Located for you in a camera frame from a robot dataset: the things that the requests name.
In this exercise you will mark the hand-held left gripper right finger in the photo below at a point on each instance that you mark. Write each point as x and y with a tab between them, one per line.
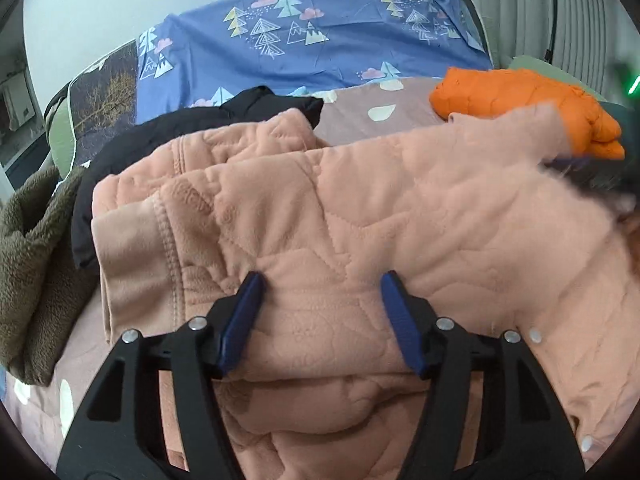
402	320

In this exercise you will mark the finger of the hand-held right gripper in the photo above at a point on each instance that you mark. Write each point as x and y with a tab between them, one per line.
570	162

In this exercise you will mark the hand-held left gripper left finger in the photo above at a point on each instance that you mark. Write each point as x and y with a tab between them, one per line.
242	320

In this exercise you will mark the pink quilted fleece jacket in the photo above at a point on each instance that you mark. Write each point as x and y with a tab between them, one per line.
350	210

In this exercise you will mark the orange puffer jacket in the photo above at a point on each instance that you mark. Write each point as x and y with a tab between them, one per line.
500	95

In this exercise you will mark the folded green cloth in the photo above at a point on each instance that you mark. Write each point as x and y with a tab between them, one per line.
525	63

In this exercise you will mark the grey pleated curtain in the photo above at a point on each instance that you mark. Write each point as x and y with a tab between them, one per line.
585	20

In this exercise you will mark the black floor lamp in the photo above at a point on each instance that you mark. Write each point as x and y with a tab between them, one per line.
556	10

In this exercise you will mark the black jacket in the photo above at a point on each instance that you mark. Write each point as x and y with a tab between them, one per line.
150	135

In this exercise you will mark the olive green fleece garment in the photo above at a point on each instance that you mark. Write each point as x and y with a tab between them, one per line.
30	260

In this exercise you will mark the light green pillow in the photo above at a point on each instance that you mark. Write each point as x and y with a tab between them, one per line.
60	140

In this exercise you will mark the dark tree-print pillow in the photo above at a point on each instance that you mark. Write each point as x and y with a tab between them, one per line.
105	95

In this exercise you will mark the blue tree-print bed cover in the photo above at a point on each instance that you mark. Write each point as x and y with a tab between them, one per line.
325	55

